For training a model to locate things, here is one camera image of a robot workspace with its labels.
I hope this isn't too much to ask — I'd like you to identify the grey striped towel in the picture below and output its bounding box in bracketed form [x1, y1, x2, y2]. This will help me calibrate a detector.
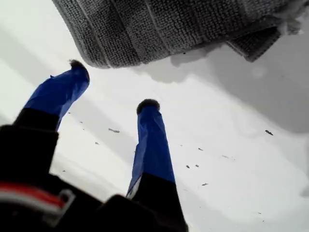
[52, 0, 302, 70]

